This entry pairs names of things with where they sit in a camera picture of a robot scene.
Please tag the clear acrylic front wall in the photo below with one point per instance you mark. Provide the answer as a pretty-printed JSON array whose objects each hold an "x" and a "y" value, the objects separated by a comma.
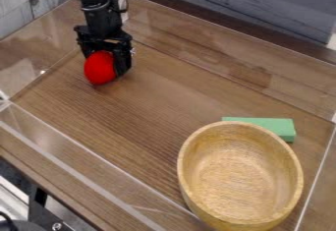
[{"x": 103, "y": 147}]

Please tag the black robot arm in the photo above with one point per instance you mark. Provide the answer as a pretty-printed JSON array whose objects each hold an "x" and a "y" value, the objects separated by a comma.
[{"x": 103, "y": 16}]

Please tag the green foam block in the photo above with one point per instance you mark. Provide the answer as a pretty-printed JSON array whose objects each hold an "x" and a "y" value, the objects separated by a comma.
[{"x": 282, "y": 126}]

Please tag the black metal table bracket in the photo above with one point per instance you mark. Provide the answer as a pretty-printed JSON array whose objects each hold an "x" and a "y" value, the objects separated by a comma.
[{"x": 41, "y": 215}]

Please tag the oval wooden bowl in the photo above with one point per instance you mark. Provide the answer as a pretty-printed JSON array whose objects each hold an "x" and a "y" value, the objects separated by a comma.
[{"x": 241, "y": 176}]

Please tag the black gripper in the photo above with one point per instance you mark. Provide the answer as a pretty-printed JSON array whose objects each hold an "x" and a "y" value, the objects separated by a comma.
[{"x": 117, "y": 43}]

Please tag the red plush strawberry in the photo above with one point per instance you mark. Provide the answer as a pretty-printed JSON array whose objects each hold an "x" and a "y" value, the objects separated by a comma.
[{"x": 99, "y": 68}]

